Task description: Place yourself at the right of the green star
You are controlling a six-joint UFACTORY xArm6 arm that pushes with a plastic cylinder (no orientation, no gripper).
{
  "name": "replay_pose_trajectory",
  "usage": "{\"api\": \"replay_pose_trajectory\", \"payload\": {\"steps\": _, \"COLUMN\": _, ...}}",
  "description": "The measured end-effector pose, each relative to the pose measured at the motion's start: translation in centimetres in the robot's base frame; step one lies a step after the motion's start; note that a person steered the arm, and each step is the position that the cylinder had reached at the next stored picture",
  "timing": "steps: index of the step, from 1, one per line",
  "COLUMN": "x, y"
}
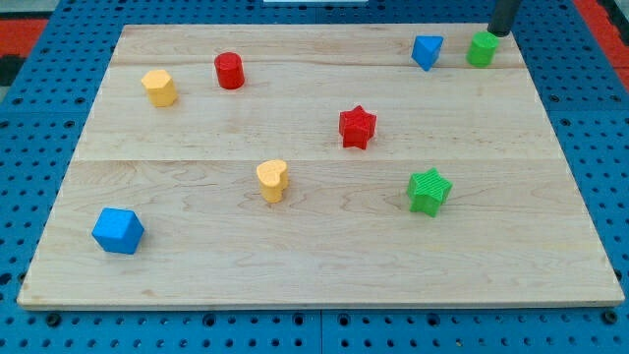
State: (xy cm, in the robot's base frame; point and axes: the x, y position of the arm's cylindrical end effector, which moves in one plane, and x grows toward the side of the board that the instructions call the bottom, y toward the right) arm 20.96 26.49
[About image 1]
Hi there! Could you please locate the red star block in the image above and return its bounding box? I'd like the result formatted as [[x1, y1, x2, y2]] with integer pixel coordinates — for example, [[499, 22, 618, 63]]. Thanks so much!
[[338, 105, 377, 149]]

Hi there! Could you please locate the green star block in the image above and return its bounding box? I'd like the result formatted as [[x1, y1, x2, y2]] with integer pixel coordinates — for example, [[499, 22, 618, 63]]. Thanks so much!
[[407, 168, 453, 217]]

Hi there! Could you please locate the yellow heart block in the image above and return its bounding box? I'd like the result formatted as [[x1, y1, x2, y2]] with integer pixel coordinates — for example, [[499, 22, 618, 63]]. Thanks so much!
[[256, 159, 289, 204]]

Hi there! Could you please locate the light wooden board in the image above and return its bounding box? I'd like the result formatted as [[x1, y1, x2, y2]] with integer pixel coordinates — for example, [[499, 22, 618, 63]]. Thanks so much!
[[18, 24, 624, 311]]

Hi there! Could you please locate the red cylinder block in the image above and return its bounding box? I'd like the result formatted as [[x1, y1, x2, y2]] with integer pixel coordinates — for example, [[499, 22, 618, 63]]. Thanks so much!
[[214, 52, 245, 89]]

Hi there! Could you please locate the blue triangular prism block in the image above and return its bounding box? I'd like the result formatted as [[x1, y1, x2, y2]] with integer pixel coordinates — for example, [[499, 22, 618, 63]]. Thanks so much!
[[411, 35, 443, 72]]

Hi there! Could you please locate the yellow hexagon block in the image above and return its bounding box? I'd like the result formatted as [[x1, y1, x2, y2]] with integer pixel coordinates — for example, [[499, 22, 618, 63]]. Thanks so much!
[[141, 69, 178, 107]]

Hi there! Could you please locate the blue cube block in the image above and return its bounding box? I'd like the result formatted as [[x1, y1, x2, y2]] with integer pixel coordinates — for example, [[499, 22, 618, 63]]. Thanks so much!
[[91, 207, 144, 255]]

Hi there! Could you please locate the green cylinder block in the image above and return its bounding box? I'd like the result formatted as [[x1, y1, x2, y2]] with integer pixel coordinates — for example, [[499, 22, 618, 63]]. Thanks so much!
[[466, 31, 499, 68]]

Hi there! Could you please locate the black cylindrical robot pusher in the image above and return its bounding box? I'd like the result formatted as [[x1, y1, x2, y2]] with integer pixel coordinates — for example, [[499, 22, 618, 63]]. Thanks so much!
[[487, 0, 522, 37]]

